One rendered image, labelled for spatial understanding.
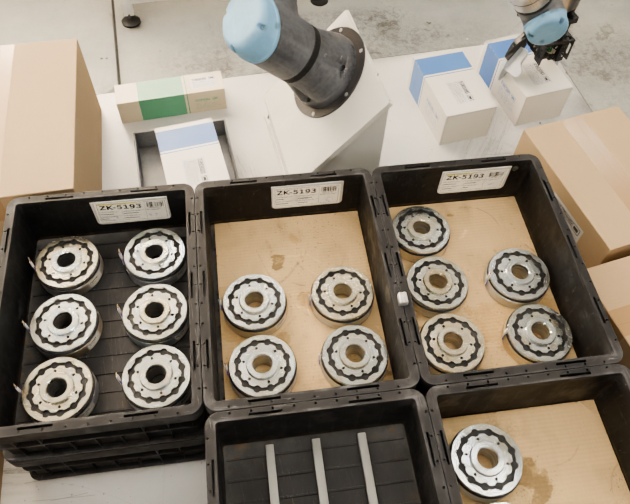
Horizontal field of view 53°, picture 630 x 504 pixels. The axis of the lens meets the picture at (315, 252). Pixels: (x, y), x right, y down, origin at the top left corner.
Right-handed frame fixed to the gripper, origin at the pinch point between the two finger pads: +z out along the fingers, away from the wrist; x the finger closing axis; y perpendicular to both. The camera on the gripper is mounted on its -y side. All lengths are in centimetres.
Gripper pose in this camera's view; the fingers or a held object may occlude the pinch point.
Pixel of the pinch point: (524, 72)
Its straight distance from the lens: 162.0
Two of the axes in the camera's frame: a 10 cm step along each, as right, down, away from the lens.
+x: 9.5, -2.4, 1.9
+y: 3.1, 8.0, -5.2
